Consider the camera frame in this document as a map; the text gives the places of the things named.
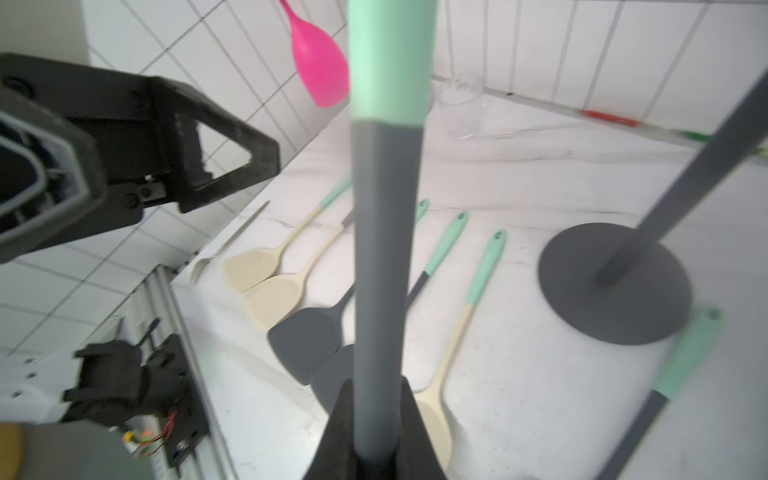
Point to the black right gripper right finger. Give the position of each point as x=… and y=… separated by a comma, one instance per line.
x=416, y=458

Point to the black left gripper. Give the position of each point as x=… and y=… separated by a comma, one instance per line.
x=86, y=150

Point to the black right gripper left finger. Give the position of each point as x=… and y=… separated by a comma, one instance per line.
x=335, y=457

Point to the cream turner mint handle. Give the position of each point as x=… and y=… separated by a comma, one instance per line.
x=429, y=401

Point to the grey spatula mint handle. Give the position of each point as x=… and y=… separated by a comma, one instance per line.
x=308, y=337
x=327, y=380
x=692, y=347

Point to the cream spatula grey handle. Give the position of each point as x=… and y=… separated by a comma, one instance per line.
x=272, y=300

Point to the cream spatula mint handle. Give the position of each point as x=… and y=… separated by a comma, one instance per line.
x=252, y=267

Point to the grey ladle spoon mint handle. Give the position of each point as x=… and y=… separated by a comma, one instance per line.
x=391, y=46

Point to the dark grey utensil rack stand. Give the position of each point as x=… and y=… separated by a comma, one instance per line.
x=620, y=285

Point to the pink plastic wine glass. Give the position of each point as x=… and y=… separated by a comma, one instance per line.
x=320, y=63

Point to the clear small glass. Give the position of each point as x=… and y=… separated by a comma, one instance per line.
x=460, y=98

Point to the yellow round object outside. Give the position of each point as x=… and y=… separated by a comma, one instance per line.
x=11, y=450

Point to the aluminium mounting rail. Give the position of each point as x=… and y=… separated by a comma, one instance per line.
x=152, y=298

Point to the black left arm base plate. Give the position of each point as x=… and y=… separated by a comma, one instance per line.
x=118, y=381

